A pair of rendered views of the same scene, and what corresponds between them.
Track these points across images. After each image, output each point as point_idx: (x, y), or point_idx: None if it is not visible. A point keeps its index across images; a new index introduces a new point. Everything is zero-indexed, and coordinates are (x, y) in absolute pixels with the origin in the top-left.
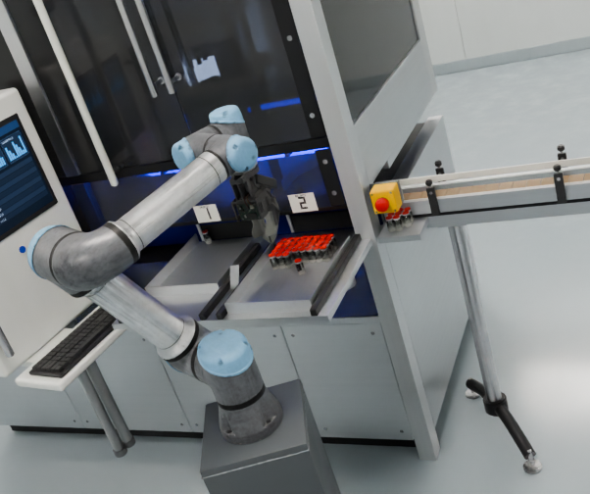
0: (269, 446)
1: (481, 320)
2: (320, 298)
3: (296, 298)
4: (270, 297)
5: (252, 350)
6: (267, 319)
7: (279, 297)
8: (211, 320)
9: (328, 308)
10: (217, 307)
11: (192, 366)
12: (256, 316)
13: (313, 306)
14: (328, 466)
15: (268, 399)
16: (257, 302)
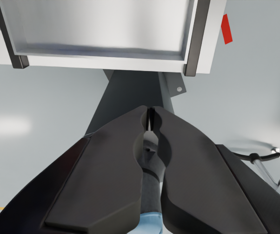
0: (162, 178)
1: None
2: (200, 43)
3: (140, 14)
4: (83, 2)
5: (161, 215)
6: (107, 68)
7: (103, 4)
8: (6, 63)
9: (208, 52)
10: None
11: None
12: (85, 61)
13: (189, 67)
14: (163, 88)
15: (160, 176)
16: (83, 58)
